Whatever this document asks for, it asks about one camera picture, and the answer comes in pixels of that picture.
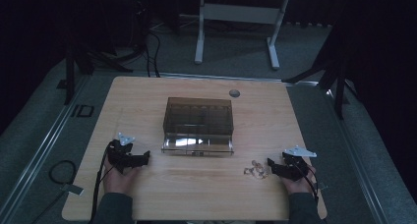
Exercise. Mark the transparent brown drawer box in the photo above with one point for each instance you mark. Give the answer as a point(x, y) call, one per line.
point(198, 125)

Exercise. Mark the person's left hand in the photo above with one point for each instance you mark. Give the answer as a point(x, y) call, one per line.
point(118, 181)

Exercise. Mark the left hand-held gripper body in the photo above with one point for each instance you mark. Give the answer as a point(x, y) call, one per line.
point(119, 153)

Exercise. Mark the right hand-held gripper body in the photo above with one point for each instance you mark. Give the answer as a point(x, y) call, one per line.
point(296, 166)

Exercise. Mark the person's right hand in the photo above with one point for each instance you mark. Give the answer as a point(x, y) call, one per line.
point(300, 184)

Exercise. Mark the white desk frame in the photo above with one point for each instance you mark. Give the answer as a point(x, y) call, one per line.
point(241, 13)

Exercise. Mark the grey table grommet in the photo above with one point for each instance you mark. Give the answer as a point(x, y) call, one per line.
point(234, 93)

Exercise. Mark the black tripod stand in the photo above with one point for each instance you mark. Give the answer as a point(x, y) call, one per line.
point(69, 70)
point(339, 83)

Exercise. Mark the pile of small clear pieces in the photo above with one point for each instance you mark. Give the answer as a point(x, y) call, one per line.
point(257, 170)

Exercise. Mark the metal floor rail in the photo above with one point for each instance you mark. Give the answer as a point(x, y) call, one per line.
point(354, 145)
point(39, 145)

